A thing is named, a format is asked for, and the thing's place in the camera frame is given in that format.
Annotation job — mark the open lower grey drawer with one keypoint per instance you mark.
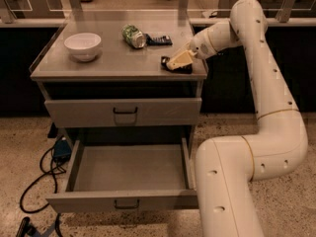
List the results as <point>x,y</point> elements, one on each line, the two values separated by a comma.
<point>122,178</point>

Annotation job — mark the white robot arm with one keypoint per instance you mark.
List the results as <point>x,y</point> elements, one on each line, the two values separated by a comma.
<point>225,165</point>

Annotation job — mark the black chocolate rxbar wrapper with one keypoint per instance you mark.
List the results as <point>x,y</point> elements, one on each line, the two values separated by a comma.
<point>185,69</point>

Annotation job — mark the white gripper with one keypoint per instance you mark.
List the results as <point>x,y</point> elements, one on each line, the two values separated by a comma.
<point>201,45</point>

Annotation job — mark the closed upper grey drawer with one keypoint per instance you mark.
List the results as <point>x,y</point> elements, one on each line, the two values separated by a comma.
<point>124,112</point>

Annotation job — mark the blue snack bar wrapper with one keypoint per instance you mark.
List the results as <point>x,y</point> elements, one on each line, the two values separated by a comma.
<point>164,40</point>

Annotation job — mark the green soda can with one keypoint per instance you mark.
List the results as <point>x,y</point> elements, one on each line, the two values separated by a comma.
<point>133,36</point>

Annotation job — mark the grey metal drawer cabinet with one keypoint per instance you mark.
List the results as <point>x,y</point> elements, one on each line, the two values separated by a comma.
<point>120,71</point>

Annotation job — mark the blue power box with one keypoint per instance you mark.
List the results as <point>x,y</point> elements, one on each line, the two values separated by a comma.
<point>61,150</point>

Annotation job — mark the black tool on floor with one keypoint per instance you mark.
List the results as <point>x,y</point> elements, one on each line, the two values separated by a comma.
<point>26,229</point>

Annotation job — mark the white ceramic bowl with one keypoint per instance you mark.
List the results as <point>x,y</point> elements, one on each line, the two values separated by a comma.
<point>83,46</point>

